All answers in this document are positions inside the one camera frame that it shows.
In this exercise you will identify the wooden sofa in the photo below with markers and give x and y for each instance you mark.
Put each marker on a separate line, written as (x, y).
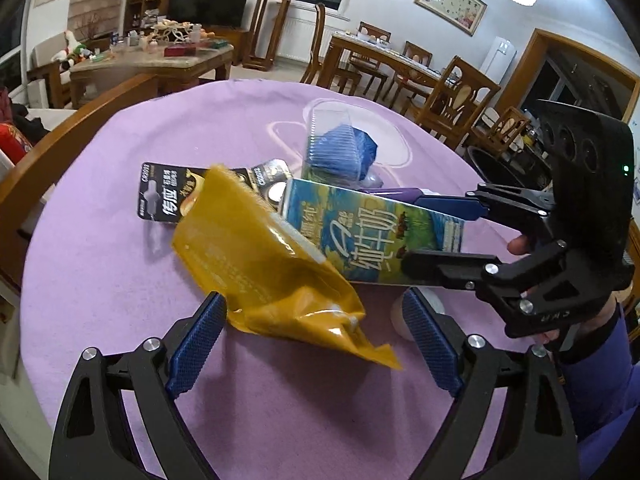
(75, 130)

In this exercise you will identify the black trash bin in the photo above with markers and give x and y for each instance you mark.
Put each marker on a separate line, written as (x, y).
(492, 170)

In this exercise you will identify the black television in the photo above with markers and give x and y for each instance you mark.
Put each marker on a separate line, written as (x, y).
(210, 2)

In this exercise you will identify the flat red box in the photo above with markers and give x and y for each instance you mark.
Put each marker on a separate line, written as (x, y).
(180, 50)

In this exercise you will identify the blue green milk carton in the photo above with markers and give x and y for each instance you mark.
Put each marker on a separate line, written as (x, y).
(360, 230)

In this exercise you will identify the yellow snack bag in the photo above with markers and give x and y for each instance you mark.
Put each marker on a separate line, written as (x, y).
(260, 270)

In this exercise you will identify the plush toy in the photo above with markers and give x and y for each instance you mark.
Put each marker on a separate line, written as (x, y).
(75, 50)

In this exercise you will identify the white ornamental fruit stand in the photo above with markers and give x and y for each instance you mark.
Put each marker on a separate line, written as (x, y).
(170, 32)

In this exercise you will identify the white standing air conditioner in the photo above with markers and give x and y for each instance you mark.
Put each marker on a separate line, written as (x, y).
(497, 60)

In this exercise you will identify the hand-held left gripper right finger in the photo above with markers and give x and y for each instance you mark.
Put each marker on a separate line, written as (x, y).
(430, 340)

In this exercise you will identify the dark clothes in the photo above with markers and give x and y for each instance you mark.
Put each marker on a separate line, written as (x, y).
(22, 115)

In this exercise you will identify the wooden dining chair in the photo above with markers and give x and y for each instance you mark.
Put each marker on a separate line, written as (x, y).
(417, 52)
(319, 40)
(455, 105)
(375, 30)
(505, 130)

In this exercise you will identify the person's right hand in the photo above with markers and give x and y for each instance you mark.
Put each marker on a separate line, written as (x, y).
(517, 246)

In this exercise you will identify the white radiator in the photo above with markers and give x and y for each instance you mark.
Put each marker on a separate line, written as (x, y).
(300, 40)

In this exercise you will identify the tall wooden plant stand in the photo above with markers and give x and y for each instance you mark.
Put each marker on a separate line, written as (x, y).
(267, 30)

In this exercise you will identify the framed flower picture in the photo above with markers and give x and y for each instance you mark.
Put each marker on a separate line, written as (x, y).
(450, 2)

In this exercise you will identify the wooden television stand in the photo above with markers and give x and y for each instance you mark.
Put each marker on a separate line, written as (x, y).
(235, 42)

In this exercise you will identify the clear plastic box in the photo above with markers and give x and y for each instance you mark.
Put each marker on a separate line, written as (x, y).
(325, 115)

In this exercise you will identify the small white plastic cup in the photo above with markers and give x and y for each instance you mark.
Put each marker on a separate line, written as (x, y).
(435, 305)

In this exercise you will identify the large black battery card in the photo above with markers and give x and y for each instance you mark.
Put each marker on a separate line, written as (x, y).
(165, 200)

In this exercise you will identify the purple tablecloth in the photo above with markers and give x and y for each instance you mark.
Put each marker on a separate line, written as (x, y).
(125, 285)

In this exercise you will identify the small black battery card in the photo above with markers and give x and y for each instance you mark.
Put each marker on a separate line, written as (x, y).
(272, 180)

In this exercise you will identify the blue crumpled wrapper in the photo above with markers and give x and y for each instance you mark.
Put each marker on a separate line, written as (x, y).
(345, 150)

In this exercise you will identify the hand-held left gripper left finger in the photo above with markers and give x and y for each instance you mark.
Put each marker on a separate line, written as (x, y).
(197, 350)

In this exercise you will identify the beige roller blind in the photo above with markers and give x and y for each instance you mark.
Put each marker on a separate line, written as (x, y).
(97, 0)

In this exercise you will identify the person's right forearm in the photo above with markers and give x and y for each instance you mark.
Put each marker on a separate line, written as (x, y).
(600, 385)

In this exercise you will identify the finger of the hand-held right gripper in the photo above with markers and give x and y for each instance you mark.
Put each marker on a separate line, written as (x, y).
(450, 267)
(450, 206)

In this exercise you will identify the wooden armchair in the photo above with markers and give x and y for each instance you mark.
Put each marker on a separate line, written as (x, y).
(45, 60)

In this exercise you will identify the wooden dining table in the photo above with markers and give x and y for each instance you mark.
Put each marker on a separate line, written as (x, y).
(350, 45)

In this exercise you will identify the wooden coffee table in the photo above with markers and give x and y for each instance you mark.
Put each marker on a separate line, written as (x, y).
(150, 67)

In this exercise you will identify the red pillow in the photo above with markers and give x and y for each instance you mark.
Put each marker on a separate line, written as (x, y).
(12, 142)

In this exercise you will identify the wooden door frame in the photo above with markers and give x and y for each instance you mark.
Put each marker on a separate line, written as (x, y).
(550, 37)

